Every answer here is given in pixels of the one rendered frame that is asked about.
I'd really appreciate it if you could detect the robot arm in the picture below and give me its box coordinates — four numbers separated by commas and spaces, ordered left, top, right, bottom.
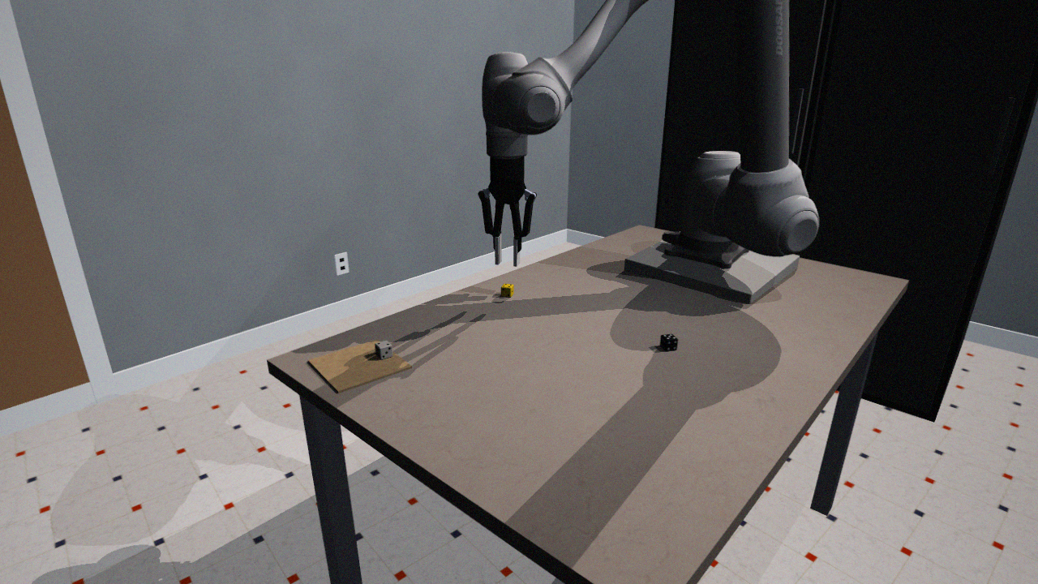
482, 0, 819, 268

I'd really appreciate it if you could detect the black die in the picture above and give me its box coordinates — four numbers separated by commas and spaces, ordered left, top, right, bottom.
660, 334, 678, 351

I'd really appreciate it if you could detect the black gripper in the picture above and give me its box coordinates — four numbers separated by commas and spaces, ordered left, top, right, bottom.
479, 157, 537, 267

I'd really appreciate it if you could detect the white die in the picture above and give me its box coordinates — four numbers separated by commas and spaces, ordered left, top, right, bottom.
375, 341, 393, 360

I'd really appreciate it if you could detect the tan mat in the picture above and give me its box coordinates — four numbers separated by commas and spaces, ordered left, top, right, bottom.
308, 340, 412, 393

